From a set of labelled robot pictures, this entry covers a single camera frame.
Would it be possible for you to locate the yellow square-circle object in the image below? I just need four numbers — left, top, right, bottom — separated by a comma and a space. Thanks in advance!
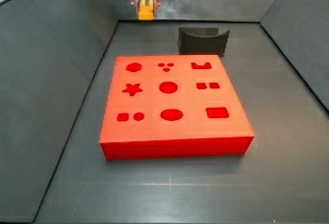
138, 0, 154, 20

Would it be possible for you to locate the black curved fixture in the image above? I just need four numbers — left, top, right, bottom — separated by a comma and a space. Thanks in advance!
179, 27, 230, 57

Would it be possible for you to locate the red shape-sorter block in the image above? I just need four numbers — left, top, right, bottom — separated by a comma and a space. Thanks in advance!
99, 55, 254, 160

